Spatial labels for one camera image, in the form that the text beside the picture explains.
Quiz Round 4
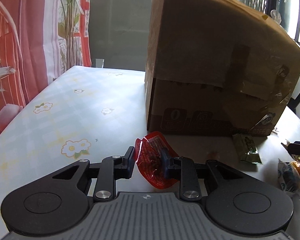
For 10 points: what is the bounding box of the red snack packet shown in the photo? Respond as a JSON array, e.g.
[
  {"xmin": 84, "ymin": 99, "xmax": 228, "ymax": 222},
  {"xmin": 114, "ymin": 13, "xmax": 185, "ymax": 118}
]
[{"xmin": 134, "ymin": 131, "xmax": 179, "ymax": 190}]

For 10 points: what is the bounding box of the white orange snack packet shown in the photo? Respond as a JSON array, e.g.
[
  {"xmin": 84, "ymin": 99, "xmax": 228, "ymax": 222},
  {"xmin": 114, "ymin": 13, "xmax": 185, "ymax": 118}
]
[{"xmin": 277, "ymin": 154, "xmax": 300, "ymax": 197}]

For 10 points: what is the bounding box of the black exercise machine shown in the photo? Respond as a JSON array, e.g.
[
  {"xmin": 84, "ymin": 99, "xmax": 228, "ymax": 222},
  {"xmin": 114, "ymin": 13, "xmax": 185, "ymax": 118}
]
[{"xmin": 287, "ymin": 93, "xmax": 300, "ymax": 114}]

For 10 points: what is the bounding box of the green snack packet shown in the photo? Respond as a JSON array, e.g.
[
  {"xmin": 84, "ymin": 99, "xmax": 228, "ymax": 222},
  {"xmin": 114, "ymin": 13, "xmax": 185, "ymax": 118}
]
[{"xmin": 232, "ymin": 134, "xmax": 262, "ymax": 164}]

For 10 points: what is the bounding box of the floral checked tablecloth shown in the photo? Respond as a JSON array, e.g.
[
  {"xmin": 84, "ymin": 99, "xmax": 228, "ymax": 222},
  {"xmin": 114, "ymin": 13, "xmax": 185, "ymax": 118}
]
[{"xmin": 0, "ymin": 66, "xmax": 147, "ymax": 239}]

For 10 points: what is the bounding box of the brown cardboard box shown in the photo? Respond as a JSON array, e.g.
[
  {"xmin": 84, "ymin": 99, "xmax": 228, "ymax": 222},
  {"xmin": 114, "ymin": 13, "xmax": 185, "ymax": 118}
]
[{"xmin": 145, "ymin": 0, "xmax": 300, "ymax": 137}]

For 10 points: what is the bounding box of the red patterned curtain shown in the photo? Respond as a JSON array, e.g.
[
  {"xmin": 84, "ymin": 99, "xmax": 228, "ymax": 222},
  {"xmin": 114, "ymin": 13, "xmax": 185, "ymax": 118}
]
[{"xmin": 0, "ymin": 0, "xmax": 91, "ymax": 134}]

